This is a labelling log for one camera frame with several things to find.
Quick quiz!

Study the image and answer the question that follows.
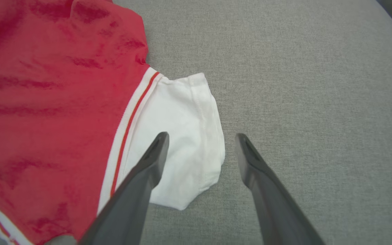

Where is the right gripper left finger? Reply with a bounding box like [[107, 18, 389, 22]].
[[78, 132, 170, 245]]

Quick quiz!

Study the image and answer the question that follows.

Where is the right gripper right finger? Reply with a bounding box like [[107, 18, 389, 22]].
[[235, 133, 326, 245]]

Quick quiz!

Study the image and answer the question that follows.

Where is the grey fabric sofa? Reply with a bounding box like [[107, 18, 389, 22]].
[[0, 0, 392, 245]]

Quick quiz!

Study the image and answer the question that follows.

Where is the red white basketball jersey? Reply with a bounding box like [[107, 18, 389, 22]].
[[0, 0, 226, 245]]

